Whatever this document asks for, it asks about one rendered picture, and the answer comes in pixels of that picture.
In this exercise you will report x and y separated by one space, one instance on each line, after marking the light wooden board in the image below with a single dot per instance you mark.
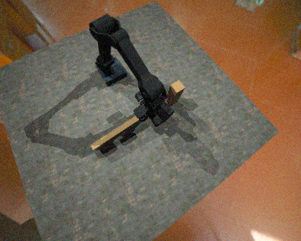
115 133

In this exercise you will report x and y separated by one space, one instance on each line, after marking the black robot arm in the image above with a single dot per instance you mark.
108 32

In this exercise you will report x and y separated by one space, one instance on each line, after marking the brown wooden post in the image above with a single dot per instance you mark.
174 93

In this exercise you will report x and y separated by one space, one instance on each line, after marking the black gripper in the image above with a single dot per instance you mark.
156 120

